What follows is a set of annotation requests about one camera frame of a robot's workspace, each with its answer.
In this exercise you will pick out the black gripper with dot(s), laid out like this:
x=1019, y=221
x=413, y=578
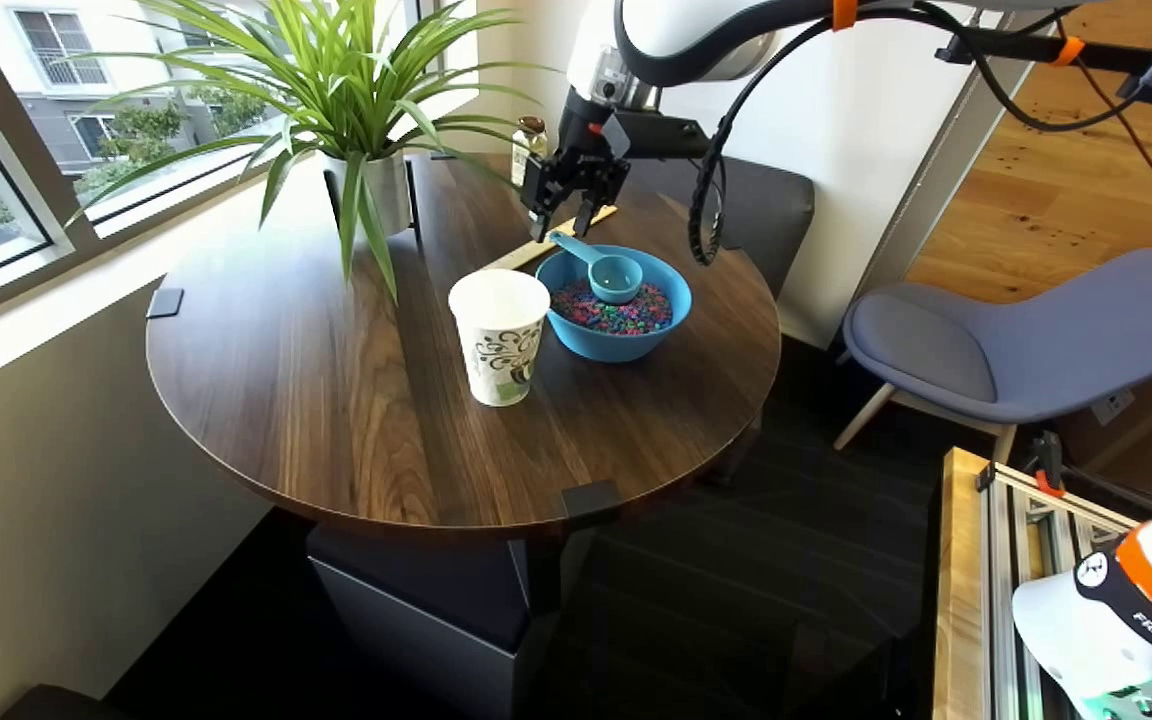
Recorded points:
x=590, y=146

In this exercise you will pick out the blue plastic scoop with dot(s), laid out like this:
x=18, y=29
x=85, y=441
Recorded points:
x=612, y=275

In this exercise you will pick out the blue plastic bowl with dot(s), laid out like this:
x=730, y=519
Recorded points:
x=616, y=346

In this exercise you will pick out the white and orange robot base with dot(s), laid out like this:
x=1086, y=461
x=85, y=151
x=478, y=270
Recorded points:
x=1139, y=615

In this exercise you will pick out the white patterned paper cup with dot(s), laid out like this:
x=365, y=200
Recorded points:
x=503, y=346

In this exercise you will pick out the long wooden ruler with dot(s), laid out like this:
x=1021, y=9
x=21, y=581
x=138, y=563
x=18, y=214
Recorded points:
x=521, y=251

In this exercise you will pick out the glass jar with dark lid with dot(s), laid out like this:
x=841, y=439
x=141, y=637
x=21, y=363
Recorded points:
x=521, y=141

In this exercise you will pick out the colourful beads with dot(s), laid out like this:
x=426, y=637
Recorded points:
x=631, y=312

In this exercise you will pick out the white plant pot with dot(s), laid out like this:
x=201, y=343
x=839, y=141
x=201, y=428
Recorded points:
x=384, y=198

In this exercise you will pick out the green spiky plant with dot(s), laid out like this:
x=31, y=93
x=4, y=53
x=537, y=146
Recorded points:
x=322, y=65

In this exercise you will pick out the round dark wooden table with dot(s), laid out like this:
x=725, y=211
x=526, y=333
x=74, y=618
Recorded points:
x=363, y=426

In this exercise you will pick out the black table edge clamp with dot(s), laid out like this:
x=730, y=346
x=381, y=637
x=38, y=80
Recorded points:
x=165, y=300

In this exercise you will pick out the grey-blue padded chair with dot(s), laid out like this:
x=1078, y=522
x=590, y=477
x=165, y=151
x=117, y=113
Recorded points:
x=1043, y=333

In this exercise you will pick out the white building outside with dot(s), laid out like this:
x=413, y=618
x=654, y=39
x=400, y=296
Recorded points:
x=41, y=65

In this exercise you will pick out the black boom bar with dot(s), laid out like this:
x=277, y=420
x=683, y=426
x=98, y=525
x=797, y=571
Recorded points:
x=1108, y=57

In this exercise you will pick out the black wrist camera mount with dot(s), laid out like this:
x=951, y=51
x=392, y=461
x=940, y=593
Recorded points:
x=663, y=136

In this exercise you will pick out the grey table pedestal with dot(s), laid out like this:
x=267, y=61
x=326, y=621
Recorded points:
x=428, y=603

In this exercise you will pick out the window frame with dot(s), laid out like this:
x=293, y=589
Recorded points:
x=18, y=227

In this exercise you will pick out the wood and aluminium frame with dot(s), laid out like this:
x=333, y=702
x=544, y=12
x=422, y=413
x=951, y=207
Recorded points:
x=976, y=584

